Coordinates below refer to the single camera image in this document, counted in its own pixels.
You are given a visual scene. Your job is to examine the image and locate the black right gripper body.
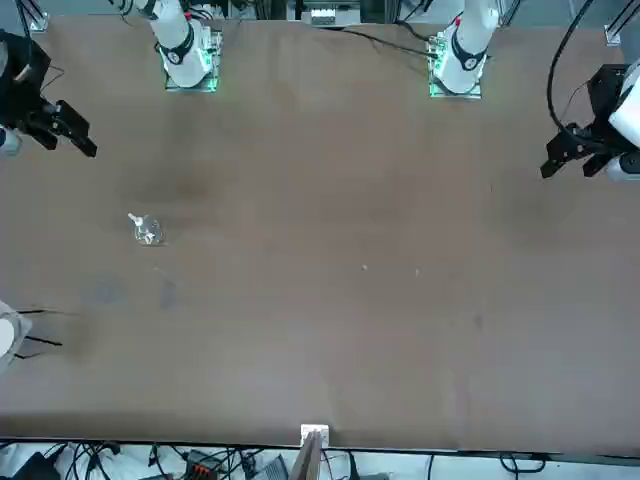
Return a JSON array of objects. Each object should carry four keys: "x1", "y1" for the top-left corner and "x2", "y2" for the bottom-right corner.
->
[{"x1": 0, "y1": 30, "x2": 57, "y2": 129}]

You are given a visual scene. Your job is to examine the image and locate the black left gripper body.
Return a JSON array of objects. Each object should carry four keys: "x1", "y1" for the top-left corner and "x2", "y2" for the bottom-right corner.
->
[{"x1": 579, "y1": 63, "x2": 626, "y2": 147}]

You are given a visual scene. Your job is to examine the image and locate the flat black box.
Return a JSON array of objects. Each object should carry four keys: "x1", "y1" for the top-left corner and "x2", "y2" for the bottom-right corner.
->
[{"x1": 7, "y1": 451, "x2": 57, "y2": 480}]

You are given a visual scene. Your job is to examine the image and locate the black hub orange plugs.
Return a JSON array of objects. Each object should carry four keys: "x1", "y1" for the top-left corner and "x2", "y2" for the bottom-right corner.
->
[{"x1": 185, "y1": 449, "x2": 224, "y2": 479}]

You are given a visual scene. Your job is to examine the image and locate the black ribbed power adapter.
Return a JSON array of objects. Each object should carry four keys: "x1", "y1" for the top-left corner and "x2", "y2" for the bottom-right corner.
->
[{"x1": 259, "y1": 453, "x2": 289, "y2": 480}]

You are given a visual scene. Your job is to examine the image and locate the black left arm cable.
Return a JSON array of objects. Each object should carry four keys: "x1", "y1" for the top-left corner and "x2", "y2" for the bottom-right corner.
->
[{"x1": 547, "y1": 0, "x2": 601, "y2": 134}]

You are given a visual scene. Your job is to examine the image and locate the wire gauze white centre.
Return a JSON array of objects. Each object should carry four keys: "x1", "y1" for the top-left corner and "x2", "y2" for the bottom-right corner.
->
[{"x1": 0, "y1": 299, "x2": 33, "y2": 375}]

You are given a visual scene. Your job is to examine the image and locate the dark cable across table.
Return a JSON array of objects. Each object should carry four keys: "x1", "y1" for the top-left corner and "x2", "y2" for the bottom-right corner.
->
[{"x1": 312, "y1": 22, "x2": 441, "y2": 64}]

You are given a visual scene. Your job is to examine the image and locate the white edge bracket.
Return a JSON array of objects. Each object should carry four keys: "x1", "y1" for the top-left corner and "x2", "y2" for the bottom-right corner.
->
[{"x1": 299, "y1": 423, "x2": 332, "y2": 448}]

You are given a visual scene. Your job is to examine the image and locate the aluminium camera post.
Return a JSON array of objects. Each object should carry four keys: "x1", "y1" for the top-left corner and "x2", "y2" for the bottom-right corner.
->
[{"x1": 291, "y1": 430, "x2": 325, "y2": 480}]

